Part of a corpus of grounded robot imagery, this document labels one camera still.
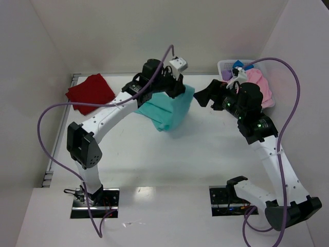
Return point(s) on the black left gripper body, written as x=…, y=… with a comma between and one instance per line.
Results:
x=174, y=86

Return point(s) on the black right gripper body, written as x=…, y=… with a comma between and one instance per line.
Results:
x=213, y=90

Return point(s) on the teal t shirt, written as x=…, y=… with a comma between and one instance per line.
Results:
x=165, y=112

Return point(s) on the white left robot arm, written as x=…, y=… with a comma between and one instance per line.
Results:
x=83, y=139

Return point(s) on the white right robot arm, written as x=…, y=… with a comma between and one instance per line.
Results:
x=290, y=203

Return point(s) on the purple t shirt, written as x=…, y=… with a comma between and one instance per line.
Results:
x=226, y=74

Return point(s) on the white plastic laundry basket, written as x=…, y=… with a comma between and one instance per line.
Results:
x=227, y=64

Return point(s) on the pink t shirt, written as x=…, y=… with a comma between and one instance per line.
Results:
x=255, y=76

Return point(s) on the blue t shirt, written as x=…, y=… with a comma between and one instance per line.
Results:
x=238, y=63

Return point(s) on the red folded t shirt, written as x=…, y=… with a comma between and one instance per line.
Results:
x=93, y=90

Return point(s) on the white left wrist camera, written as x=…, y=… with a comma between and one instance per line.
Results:
x=178, y=65

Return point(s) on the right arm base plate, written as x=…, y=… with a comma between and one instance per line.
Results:
x=222, y=205

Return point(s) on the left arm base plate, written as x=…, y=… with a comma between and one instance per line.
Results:
x=108, y=204

